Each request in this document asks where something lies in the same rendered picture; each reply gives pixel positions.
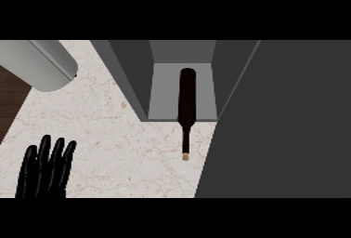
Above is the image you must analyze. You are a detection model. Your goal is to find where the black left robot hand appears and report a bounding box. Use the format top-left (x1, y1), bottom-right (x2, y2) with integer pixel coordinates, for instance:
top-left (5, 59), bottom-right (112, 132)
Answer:
top-left (13, 134), bottom-right (78, 199)

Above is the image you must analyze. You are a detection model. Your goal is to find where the pale grey rounded appliance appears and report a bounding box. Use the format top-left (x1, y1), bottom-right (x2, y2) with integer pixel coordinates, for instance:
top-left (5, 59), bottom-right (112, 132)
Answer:
top-left (0, 40), bottom-right (80, 93)

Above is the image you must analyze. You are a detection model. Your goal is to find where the dark wine bottle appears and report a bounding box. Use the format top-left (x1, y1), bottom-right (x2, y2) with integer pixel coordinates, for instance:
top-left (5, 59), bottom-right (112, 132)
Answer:
top-left (177, 67), bottom-right (199, 162)

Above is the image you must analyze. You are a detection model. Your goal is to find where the dark grey cabinet door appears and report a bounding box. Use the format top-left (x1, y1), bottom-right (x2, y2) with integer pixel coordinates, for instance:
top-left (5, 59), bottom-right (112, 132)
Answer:
top-left (195, 40), bottom-right (351, 199)

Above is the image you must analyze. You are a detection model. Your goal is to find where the grey open cabinet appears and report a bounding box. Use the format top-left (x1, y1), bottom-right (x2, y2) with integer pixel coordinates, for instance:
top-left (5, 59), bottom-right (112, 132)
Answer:
top-left (89, 40), bottom-right (264, 123)

